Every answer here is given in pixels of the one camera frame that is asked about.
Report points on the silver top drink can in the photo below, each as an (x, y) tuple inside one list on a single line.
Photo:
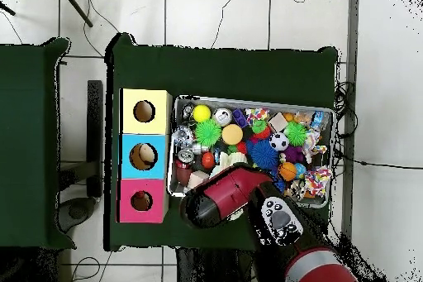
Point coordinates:
[(222, 116)]

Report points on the black and white soccer ball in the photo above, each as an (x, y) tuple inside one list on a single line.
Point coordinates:
[(279, 141)]

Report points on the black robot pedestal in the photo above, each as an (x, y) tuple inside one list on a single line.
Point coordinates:
[(214, 268)]

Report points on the brown toy football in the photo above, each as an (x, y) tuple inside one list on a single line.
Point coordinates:
[(182, 176)]

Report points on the orange toy basketball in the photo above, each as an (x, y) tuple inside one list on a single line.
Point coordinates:
[(287, 171)]

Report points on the wooden box with three holes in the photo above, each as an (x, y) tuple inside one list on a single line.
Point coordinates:
[(158, 123)]

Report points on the large green spiky ball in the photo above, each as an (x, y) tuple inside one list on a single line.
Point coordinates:
[(208, 132)]

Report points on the dark green tablecloth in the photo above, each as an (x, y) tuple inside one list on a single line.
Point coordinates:
[(214, 70), (26, 146)]

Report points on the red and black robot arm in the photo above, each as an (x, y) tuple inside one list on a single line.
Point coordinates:
[(231, 192)]

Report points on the blue spiky toy with eyes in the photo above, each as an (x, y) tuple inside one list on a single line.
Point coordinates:
[(264, 154)]

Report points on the black tripod leg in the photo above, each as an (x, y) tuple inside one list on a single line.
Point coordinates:
[(76, 5)]

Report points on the black monitor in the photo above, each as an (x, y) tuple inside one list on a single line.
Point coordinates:
[(95, 136)]

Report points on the multicoloured spiky caterpillar toy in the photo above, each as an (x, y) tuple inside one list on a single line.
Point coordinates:
[(259, 128)]

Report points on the yellow ball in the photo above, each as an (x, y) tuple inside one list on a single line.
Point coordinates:
[(201, 113)]

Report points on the round orange sponge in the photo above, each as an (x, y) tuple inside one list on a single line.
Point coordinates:
[(232, 134)]

